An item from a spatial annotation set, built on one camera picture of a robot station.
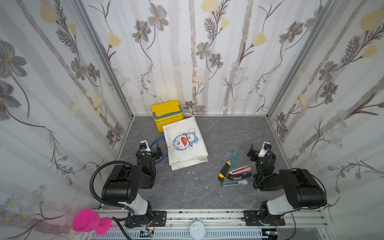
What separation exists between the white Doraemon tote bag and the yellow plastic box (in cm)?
2

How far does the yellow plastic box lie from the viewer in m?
1.03

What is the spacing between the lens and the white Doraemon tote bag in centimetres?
90
